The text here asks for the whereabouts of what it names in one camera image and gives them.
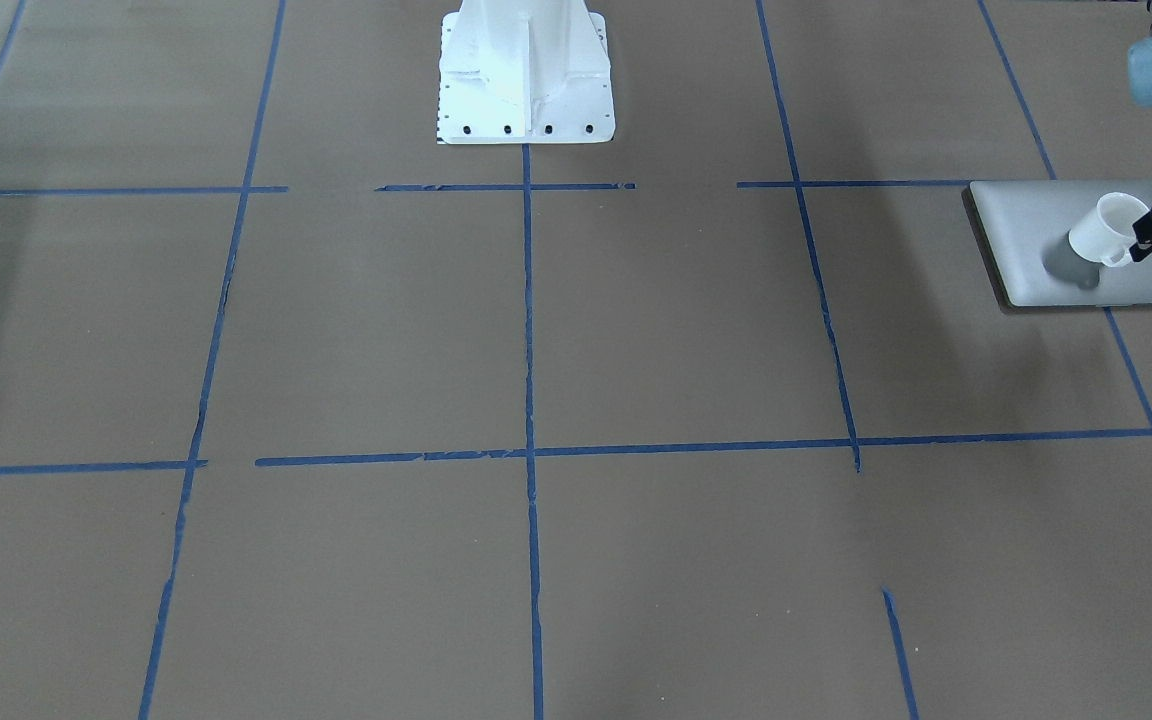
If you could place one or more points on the white plastic cup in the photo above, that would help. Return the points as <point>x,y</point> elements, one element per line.
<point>1105,235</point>

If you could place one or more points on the silver closed laptop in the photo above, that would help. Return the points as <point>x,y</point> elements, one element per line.
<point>1024,225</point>

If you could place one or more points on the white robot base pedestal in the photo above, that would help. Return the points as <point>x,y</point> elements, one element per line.
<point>524,72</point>

